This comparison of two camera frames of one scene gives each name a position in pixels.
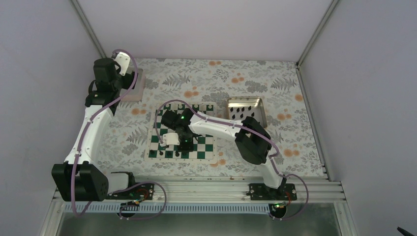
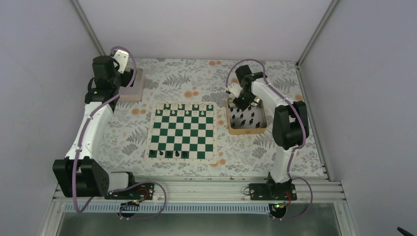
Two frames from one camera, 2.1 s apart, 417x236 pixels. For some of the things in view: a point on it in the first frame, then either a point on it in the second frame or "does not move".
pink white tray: x=135 y=93 does not move
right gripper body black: x=189 y=145 → x=248 y=98
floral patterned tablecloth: x=120 y=148 does not move
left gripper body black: x=128 y=82 does not move
